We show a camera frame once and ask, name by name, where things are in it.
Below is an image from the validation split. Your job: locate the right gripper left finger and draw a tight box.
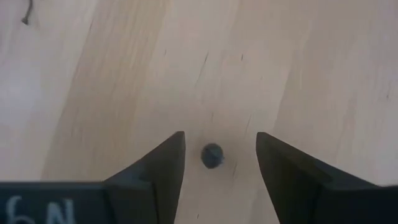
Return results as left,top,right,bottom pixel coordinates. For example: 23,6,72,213
104,131,187,224

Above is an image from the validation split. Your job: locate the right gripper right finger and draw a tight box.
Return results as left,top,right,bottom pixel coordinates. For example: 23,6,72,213
256,131,379,224

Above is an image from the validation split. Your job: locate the small dark blueberry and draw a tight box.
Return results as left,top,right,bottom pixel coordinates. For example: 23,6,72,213
200,142,225,170

